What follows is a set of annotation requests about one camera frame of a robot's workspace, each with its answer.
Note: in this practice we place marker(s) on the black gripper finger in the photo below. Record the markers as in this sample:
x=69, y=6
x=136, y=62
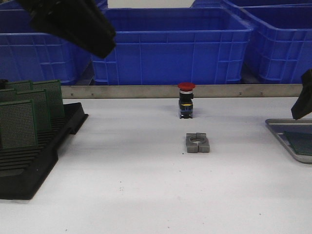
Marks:
x=303, y=105
x=78, y=21

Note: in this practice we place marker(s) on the green perforated circuit board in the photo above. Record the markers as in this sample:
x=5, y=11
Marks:
x=18, y=124

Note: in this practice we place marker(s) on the silver metal tray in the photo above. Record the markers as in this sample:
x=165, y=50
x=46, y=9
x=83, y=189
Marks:
x=278, y=126

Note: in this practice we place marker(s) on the green board back right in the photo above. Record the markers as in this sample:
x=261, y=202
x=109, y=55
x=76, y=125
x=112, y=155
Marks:
x=54, y=96

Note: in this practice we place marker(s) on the green board middle row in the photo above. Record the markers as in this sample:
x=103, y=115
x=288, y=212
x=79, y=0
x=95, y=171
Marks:
x=42, y=112

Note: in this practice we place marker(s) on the green board back left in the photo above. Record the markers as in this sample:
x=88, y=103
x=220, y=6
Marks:
x=19, y=86

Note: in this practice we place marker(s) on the green board left middle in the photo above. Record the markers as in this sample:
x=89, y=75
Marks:
x=8, y=95

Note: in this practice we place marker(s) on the black slotted board rack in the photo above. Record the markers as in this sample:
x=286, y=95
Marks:
x=23, y=170

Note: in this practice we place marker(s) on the blue left plastic crate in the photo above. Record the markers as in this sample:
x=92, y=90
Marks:
x=29, y=55

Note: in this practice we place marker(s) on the blue plastic crate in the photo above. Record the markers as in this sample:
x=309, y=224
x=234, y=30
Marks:
x=165, y=46
x=280, y=46
x=29, y=55

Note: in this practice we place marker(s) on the blue far left crate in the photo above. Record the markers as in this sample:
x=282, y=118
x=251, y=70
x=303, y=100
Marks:
x=14, y=5

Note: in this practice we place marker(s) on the blue right plastic crate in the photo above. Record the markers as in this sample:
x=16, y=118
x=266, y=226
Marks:
x=280, y=46

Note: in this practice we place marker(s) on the grey split clamp block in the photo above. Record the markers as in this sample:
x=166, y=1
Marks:
x=197, y=143

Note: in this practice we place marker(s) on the red emergency stop button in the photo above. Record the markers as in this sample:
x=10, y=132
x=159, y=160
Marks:
x=185, y=99

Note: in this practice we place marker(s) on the blue far right crate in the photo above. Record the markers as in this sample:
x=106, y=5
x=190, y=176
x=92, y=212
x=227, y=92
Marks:
x=247, y=3

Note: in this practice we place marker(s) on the blue centre plastic crate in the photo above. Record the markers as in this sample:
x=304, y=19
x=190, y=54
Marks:
x=165, y=46

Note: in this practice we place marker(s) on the metal table edge rail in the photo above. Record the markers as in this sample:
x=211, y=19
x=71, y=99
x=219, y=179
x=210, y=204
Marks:
x=172, y=91

